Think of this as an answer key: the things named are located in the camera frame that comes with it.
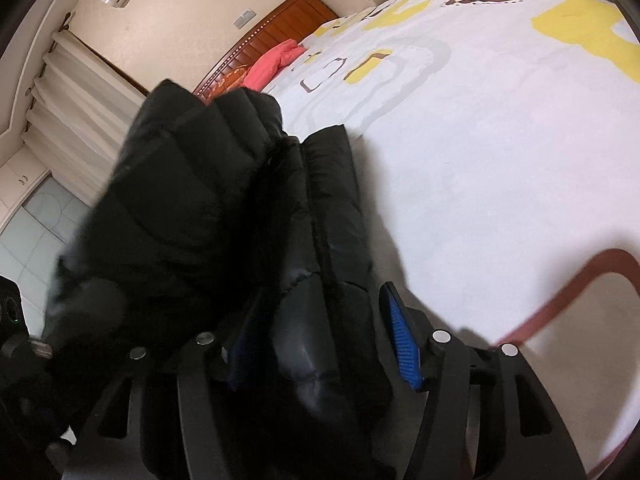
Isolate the patterned white yellow bedsheet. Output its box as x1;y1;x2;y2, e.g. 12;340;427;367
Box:
262;0;640;480

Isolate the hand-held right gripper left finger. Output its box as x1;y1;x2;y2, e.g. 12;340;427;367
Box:
60;331;251;480

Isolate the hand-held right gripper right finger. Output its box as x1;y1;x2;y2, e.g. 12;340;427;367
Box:
378;282;587;480

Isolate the frosted glass wardrobe door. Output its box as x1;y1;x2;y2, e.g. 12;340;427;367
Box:
0;170;95;337

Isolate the wooden headboard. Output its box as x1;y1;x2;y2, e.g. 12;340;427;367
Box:
192;0;339;107

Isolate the cream pleated curtain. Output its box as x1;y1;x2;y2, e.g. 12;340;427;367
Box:
21;29;162;207

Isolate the orange embroidered pillow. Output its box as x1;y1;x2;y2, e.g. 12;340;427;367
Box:
210;67;251;99

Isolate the white overhead cabinet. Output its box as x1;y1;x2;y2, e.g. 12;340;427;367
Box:
0;152;52;203

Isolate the black puffer jacket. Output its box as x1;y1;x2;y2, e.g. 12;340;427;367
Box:
44;79;397;480

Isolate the pink quilted blanket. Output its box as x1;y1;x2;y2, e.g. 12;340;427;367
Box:
241;38;306;94

